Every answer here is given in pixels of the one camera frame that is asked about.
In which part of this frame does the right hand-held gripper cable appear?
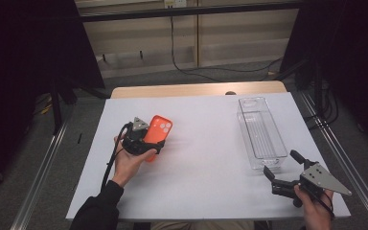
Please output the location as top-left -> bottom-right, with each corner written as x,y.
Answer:
306,186 -> 335,219

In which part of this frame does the bundle of black cables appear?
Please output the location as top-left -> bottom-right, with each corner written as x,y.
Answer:
303,80 -> 341,130

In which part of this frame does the black metal stand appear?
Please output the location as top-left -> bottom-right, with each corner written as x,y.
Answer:
46,71 -> 109,135
272,58 -> 325,119

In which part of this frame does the white wall socket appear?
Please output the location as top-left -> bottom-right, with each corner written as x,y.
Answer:
164,0 -> 188,9

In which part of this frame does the orange phone case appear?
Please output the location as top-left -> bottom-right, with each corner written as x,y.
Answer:
143,114 -> 174,163

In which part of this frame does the aluminium floor rail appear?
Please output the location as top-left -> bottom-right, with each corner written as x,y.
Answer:
10,108 -> 75,230
298,90 -> 368,230

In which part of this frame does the person's left hand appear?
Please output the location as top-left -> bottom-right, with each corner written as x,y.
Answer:
112,133 -> 158,189

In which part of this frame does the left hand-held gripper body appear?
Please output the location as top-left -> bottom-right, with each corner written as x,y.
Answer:
121,116 -> 161,157

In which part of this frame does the light wooden table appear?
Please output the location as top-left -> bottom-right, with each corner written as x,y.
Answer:
109,80 -> 288,100

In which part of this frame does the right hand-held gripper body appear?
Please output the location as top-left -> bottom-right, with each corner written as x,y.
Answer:
294,159 -> 354,208

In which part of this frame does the black power cable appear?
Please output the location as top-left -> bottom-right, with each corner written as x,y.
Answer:
170,14 -> 284,82

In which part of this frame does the white table mat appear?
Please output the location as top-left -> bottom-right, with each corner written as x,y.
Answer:
65,92 -> 353,222

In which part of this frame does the black curtain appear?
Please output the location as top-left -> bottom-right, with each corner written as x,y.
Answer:
0,0 -> 106,196
279,0 -> 368,154

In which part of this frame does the left hand-held gripper cable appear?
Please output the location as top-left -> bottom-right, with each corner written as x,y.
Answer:
100,122 -> 133,191

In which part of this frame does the person's right hand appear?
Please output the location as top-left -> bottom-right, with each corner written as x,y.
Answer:
293,184 -> 336,230

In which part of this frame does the clear plastic container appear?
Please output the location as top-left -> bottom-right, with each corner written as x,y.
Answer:
237,96 -> 289,171

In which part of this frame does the hand-held gripper cable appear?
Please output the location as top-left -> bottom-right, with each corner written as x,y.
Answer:
306,186 -> 335,219
100,122 -> 133,191

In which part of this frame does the beige desk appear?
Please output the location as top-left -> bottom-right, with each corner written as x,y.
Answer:
75,0 -> 301,80

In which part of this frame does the yellow cable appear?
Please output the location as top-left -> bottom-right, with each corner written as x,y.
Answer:
39,102 -> 54,116

